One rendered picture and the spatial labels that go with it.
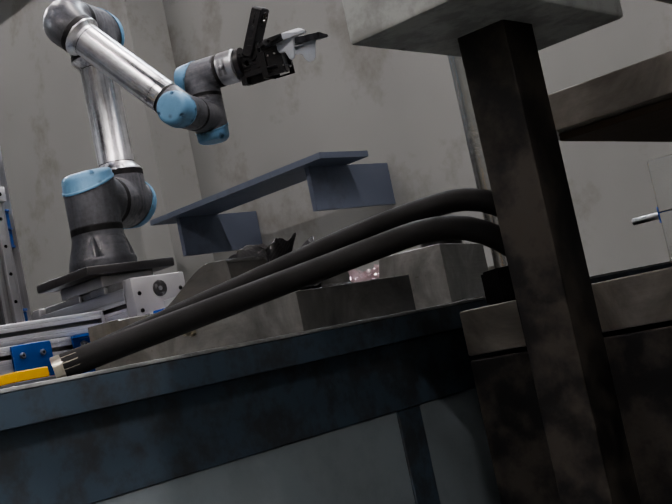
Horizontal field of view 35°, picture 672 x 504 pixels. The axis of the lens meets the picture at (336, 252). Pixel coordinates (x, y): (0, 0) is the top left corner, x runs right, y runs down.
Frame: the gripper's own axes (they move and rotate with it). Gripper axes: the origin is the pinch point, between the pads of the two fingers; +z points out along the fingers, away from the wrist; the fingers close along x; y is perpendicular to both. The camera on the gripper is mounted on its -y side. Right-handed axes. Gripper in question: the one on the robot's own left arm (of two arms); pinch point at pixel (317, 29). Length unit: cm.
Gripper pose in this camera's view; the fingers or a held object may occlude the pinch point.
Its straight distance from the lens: 239.5
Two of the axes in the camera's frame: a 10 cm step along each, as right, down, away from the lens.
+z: 9.2, -2.2, -3.4
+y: 2.5, 9.7, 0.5
